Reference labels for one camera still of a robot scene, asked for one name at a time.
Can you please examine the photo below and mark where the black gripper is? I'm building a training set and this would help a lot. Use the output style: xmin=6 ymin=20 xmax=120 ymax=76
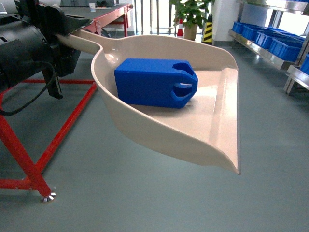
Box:
xmin=14 ymin=0 xmax=93 ymax=100

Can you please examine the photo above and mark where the blue plastic block part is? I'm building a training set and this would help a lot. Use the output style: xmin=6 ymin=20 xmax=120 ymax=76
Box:
xmin=114 ymin=58 xmax=198 ymax=108

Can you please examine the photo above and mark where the beige plastic dustpan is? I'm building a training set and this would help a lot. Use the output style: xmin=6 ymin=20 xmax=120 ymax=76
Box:
xmin=58 ymin=30 xmax=241 ymax=174

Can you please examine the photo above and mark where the stainless steel shelf rack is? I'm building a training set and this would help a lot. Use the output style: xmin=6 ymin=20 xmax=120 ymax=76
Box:
xmin=228 ymin=0 xmax=309 ymax=95

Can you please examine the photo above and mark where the white paper cup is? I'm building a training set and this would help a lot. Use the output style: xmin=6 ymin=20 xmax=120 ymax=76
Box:
xmin=89 ymin=3 xmax=96 ymax=13

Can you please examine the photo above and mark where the red white traffic cone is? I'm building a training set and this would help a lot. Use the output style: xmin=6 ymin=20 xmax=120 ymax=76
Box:
xmin=177 ymin=19 xmax=183 ymax=38

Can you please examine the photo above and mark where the green potted plant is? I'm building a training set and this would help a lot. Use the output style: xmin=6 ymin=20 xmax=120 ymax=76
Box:
xmin=169 ymin=0 xmax=215 ymax=41

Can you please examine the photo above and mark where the yellow black striped bollard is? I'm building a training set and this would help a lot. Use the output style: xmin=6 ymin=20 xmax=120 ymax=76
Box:
xmin=201 ymin=14 xmax=213 ymax=45

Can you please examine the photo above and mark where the black cable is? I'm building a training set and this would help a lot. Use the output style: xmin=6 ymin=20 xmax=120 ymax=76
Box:
xmin=0 ymin=61 xmax=57 ymax=116

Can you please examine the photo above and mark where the red metal table frame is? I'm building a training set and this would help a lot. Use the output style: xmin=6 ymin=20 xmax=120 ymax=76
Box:
xmin=0 ymin=3 xmax=134 ymax=203

